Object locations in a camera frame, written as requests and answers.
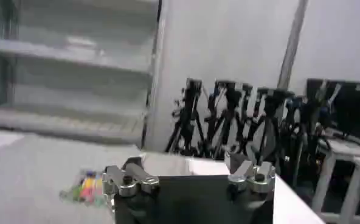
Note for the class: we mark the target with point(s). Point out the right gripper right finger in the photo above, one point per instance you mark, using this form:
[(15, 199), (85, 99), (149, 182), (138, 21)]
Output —
[(259, 179)]

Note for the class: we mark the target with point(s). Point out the black camera tripod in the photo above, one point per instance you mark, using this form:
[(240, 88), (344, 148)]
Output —
[(188, 118), (271, 128), (228, 118)]

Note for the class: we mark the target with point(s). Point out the white open display shelf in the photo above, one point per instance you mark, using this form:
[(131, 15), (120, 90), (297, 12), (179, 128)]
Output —
[(76, 76)]

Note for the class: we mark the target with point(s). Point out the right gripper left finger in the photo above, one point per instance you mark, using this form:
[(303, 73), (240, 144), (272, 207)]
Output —
[(128, 181)]

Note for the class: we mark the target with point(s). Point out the grey cloth with colourful print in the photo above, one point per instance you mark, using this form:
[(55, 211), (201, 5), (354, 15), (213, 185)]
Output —
[(40, 182)]

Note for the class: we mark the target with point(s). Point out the white desk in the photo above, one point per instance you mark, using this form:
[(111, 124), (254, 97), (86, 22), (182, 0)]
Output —
[(347, 152)]

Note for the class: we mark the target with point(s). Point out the black computer monitor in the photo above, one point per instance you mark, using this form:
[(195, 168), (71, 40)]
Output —
[(350, 106)]

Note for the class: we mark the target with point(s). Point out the grey wall pole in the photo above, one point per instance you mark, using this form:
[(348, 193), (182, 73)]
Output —
[(292, 45)]

